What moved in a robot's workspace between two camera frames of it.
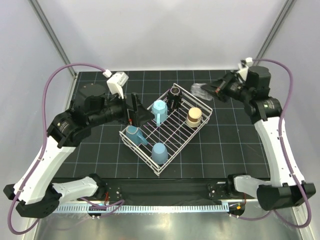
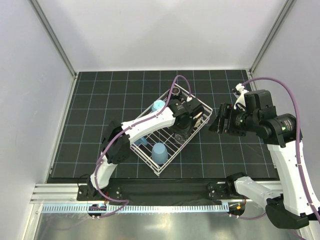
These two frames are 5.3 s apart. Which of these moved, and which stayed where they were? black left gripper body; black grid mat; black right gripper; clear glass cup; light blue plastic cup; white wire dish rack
Moved: black left gripper body; black right gripper; clear glass cup
Stayed: black grid mat; white wire dish rack; light blue plastic cup
